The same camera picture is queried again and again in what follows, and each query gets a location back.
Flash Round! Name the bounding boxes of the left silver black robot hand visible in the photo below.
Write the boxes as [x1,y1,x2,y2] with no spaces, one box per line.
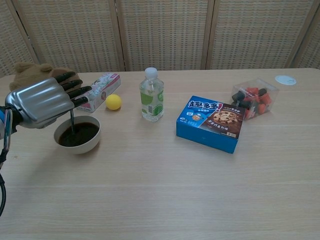
[4,71,93,130]

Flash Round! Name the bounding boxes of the black spoon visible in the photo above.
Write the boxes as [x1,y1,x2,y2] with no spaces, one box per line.
[70,108,77,133]

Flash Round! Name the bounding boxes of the black coffee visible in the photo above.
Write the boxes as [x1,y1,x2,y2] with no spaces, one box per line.
[58,122,100,148]

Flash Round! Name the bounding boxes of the white bowl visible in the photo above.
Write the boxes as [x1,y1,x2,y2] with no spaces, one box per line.
[53,115,102,155]

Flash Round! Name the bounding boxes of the brown capybara plush toy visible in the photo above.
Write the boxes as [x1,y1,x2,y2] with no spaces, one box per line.
[9,62,77,92]

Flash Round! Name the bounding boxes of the pink floral carton box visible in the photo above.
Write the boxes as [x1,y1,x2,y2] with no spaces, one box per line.
[74,72,122,113]

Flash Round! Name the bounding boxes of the yellow ball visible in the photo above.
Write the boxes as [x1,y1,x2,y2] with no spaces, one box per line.
[105,94,123,111]

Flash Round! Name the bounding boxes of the clear bottle green label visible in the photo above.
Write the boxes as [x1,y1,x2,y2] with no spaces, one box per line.
[139,67,165,123]

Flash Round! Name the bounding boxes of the woven bamboo folding screen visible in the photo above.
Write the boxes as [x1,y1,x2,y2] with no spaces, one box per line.
[0,0,320,78]

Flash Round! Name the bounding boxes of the blue cookie box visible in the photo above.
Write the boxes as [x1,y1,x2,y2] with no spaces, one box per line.
[175,95,246,154]

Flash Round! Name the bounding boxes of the clear box red black pieces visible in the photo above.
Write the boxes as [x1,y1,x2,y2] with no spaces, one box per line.
[231,78,280,122]

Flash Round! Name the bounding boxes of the white round disc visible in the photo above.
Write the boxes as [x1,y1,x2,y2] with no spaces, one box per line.
[274,74,297,86]

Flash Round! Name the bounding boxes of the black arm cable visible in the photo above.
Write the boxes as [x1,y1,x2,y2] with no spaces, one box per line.
[0,109,13,218]

